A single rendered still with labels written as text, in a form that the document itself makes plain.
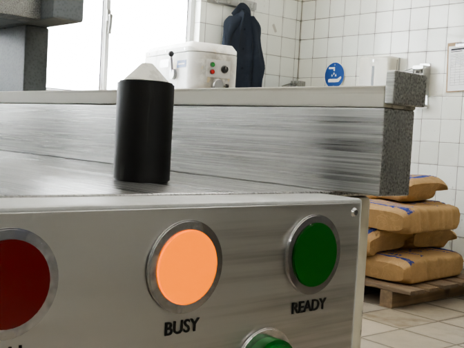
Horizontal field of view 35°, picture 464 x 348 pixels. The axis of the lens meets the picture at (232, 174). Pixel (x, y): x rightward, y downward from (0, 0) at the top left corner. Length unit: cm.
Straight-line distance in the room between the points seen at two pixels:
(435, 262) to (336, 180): 390
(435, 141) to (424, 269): 114
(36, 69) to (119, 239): 91
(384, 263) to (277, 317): 378
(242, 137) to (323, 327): 15
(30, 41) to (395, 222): 311
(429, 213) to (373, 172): 384
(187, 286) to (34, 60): 91
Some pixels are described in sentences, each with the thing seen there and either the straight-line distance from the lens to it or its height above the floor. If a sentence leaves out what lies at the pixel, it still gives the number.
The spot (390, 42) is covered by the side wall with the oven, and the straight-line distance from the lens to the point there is 537.
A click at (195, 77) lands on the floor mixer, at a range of 419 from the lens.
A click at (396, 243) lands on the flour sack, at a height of 30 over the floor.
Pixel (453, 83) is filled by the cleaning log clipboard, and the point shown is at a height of 128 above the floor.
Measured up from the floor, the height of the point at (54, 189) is 84.
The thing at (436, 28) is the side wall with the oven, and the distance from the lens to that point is 516.
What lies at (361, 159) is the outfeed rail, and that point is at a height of 86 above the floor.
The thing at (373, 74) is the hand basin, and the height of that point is 134.
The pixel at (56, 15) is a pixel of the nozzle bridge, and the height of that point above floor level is 102.
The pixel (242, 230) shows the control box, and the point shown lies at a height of 83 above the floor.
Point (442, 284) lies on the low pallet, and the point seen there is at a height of 11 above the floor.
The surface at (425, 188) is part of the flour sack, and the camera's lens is 439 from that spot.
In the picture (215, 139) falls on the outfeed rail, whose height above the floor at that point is 87.
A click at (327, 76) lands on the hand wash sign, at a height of 136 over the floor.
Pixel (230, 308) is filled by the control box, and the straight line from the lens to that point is 34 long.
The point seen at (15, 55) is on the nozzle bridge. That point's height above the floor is 97.
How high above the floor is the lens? 87
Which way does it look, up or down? 3 degrees down
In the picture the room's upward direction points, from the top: 3 degrees clockwise
